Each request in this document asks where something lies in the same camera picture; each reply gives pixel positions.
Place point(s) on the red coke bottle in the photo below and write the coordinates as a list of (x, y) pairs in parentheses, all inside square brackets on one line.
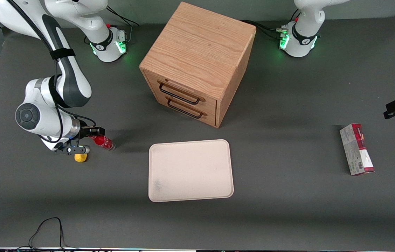
[(103, 142)]

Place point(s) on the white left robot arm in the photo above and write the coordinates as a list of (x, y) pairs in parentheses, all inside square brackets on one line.
[(302, 35)]

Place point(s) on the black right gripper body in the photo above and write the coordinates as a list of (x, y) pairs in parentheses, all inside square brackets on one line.
[(86, 132)]

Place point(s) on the yellow lemon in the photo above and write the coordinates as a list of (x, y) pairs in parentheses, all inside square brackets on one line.
[(81, 158)]

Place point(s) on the red and white carton box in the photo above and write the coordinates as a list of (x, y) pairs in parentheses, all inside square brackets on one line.
[(358, 150)]

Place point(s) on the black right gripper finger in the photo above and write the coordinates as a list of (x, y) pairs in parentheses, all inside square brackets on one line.
[(87, 137), (96, 131)]

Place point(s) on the wooden drawer cabinet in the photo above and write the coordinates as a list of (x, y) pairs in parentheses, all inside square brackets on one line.
[(201, 49)]

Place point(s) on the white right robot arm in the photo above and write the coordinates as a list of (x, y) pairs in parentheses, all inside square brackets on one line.
[(68, 77)]

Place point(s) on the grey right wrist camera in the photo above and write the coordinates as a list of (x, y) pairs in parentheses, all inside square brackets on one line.
[(78, 150)]

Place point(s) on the white rectangular tray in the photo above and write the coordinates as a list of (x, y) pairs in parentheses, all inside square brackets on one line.
[(190, 170)]

